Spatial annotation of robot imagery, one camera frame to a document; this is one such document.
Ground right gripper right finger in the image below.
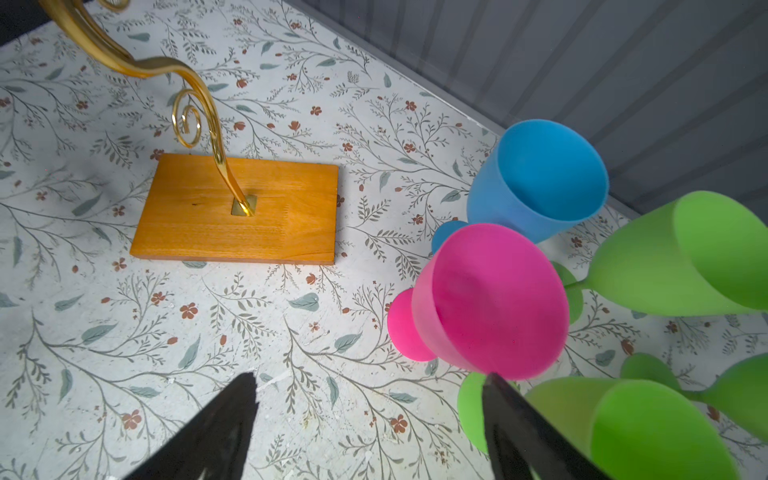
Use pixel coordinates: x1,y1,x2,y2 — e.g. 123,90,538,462
482,373,607,479

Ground gold wire wine glass rack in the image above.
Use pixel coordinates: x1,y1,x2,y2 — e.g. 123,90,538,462
41,1,339,265

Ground pink wine glass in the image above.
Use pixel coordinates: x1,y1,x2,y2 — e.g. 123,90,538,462
387,224,570,381

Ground green wine glass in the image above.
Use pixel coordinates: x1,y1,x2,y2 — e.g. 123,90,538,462
565,191,767,317
457,371,742,480
620,353,767,443

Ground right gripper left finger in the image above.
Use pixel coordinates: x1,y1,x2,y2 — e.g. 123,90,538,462
127,372,258,479

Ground blue wine glass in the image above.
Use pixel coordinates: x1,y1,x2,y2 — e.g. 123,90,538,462
431,119,610,252

